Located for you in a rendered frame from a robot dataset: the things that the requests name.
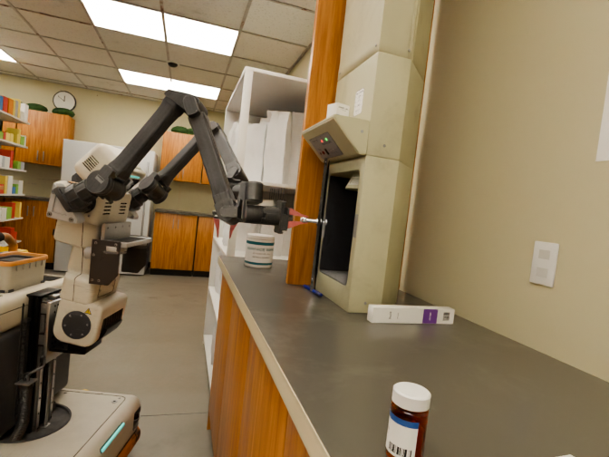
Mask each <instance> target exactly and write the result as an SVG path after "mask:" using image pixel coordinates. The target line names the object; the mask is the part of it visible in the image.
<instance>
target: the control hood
mask: <svg viewBox="0 0 609 457"><path fill-rule="evenodd" d="M369 126H370V122H369V121H366V120H362V119H357V118H353V117H348V116H343V115H338V114H333V115H332V116H330V117H328V118H326V119H324V120H322V121H321V122H318V123H317V124H315V125H313V126H311V127H310V128H308V129H306V130H304V131H302V135H303V137H304V138H305V140H306V141H307V143H308V144H309V145H310V147H311V148H312V149H313V151H314V153H315V154H316V155H317V157H318V158H319V160H320V161H321V162H323V163H324V160H323V159H322V158H321V156H320V155H319V154H318V152H317V151H316V149H315V148H314V146H313V145H312V143H311V142H310V141H309V140H311V139H312V138H314V137H316V136H319V135H321V134H323V133H325V132H329V134H330V135H331V137H332V138H333V140H334V141H335V143H336V144H337V146H338V147H339V149H340V150H341V151H342V153H343V155H340V156H336V157H332V158H329V159H328V161H327V163H328V162H329V161H330V162H335V161H339V160H346V159H350V158H354V157H359V156H363V155H365V154H366V149H367V141H368V133H369Z"/></svg>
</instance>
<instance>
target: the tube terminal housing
mask: <svg viewBox="0 0 609 457"><path fill-rule="evenodd" d="M423 84H424V81H423V80H422V79H421V76H420V74H419V72H418V71H417V69H416V67H415V65H414V63H413V62H412V60H411V59H407V58H403V57H400V56H397V55H393V54H389V53H383V52H378V53H376V54H375V55H373V56H372V57H370V58H369V59H368V60H366V61H365V62H364V63H362V64H361V65H359V66H358V67H357V68H355V69H354V70H353V71H351V72H350V73H348V74H347V75H346V76H344V77H343V78H342V79H341V80H340V81H338V82H337V88H336V96H335V102H339V103H342V104H345V105H348V106H350V110H349V117H353V110H354V103H355V94H356V92H358V91H359V90H361V89H362V88H363V87H364V93H363V100H362V113H360V114H358V115H356V116H354V117H353V118H357V119H362V120H366V121H369V122H370V126H369V133H368V141H367V149H366V154H365V155H363V156H359V157H354V158H350V159H346V160H339V161H335V162H330V163H329V178H330V176H335V177H342V178H348V179H350V178H351V177H352V175H353V174H354V173H357V172H360V178H359V187H358V194H357V202H356V210H355V214H359V216H358V223H357V231H356V238H353V240H352V248H351V256H350V264H349V271H346V272H348V278H347V284H346V286H344V285H342V284H340V283H339V282H337V281H335V280H333V279H332V278H330V277H328V276H327V275H325V274H323V273H321V272H320V269H319V266H318V274H317V276H316V283H315V289H316V290H317V291H319V292H320V293H322V294H323V295H324V296H326V297H328V298H329V299H330V300H332V301H333V302H334V303H335V304H336V305H338V306H339V307H341V308H342V309H343V310H345V311H346V312H348V313H368V306H369V305H394V304H395V303H396V302H397V295H398V287H399V280H400V273H401V259H402V252H403V245H404V238H405V230H406V223H407V216H408V208H409V201H410V194H411V180H412V173H413V164H414V157H415V150H416V142H417V135H418V128H419V120H420V113H421V99H422V92H423ZM329 178H328V185H329Z"/></svg>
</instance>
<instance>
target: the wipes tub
mask: <svg viewBox="0 0 609 457"><path fill-rule="evenodd" d="M274 244H275V236H272V235H267V234H258V233H247V237H246V254H245V266H247V267H255V268H271V267H272V260H273V252H274Z"/></svg>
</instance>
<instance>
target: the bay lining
mask: <svg viewBox="0 0 609 457"><path fill-rule="evenodd" d="M349 180H350V179H348V178H342V177H335V176H330V178H329V185H328V192H327V201H326V209H325V217H324V218H325V219H326V220H327V225H325V230H324V237H323V240H322V248H321V256H320V264H319V269H320V270H334V271H349V264H350V256H351V248H352V240H353V225H354V218H355V210H356V202H357V194H358V191H354V190H346V189H345V187H346V185H347V184H348V182H349Z"/></svg>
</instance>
